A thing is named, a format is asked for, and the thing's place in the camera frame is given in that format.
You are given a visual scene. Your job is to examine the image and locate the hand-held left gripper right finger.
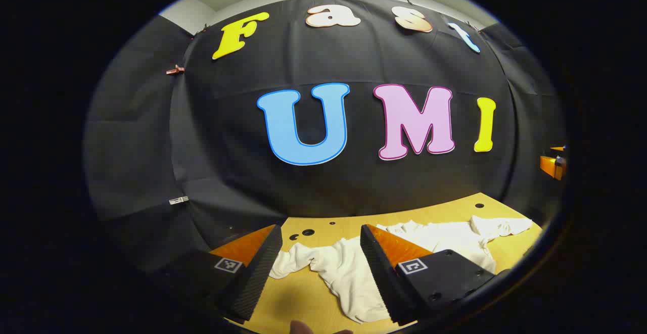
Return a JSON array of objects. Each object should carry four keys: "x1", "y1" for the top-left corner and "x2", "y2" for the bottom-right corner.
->
[{"x1": 360, "y1": 224, "x2": 511, "y2": 327}]

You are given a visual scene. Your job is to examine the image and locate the white garment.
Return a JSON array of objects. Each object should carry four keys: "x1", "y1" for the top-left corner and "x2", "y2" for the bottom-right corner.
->
[{"x1": 269, "y1": 215, "x2": 534, "y2": 323}]

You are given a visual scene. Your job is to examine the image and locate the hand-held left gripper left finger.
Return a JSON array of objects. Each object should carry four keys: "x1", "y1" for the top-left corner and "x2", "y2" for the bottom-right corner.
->
[{"x1": 162, "y1": 224, "x2": 284, "y2": 324}]

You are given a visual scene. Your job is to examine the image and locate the black backdrop cloth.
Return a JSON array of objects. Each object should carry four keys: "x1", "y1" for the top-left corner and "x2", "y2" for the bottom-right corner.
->
[{"x1": 83, "y1": 0, "x2": 567, "y2": 274}]

